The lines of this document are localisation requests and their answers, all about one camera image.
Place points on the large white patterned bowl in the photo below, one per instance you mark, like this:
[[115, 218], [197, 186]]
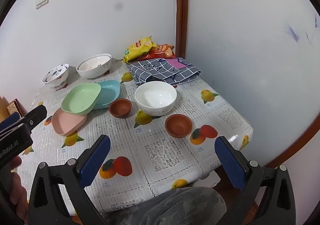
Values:
[[93, 66]]

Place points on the brown wooden door frame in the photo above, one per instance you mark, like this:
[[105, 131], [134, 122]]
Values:
[[181, 10]]

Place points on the green plate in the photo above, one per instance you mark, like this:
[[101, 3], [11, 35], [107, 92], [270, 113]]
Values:
[[80, 100]]

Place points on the small wooden box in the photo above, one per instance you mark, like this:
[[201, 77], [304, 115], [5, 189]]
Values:
[[15, 107]]

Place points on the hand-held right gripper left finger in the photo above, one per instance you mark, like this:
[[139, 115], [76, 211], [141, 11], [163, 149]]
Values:
[[96, 160]]

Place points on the white bowl with blue print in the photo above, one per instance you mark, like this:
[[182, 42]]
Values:
[[55, 76]]

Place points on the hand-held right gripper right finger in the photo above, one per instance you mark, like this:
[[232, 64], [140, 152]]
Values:
[[230, 162]]

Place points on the blue plate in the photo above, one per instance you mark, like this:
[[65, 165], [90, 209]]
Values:
[[108, 92]]

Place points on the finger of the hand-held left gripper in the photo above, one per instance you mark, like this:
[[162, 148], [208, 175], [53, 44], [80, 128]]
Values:
[[37, 116], [10, 120]]

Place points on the pink plate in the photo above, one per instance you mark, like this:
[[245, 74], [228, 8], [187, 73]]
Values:
[[66, 125]]

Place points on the grey checked cloth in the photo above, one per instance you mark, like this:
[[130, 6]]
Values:
[[162, 71]]

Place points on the fruit printed tablecloth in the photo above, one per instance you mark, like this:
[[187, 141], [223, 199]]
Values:
[[150, 152]]

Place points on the person's left hand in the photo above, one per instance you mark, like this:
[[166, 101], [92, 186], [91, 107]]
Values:
[[18, 195]]

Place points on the red chip bag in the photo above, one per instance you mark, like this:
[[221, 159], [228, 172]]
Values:
[[162, 51]]

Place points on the light wooden furniture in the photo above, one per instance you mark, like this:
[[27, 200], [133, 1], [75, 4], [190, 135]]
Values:
[[3, 107]]

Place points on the plain white bowl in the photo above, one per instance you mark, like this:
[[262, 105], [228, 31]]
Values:
[[155, 97]]

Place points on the brown wooden baseboard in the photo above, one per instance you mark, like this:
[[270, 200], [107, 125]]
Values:
[[295, 146]]

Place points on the yellow chip bag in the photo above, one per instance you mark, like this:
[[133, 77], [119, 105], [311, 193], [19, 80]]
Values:
[[138, 48]]

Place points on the brown clay bowl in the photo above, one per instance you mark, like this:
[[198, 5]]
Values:
[[120, 106], [178, 125]]

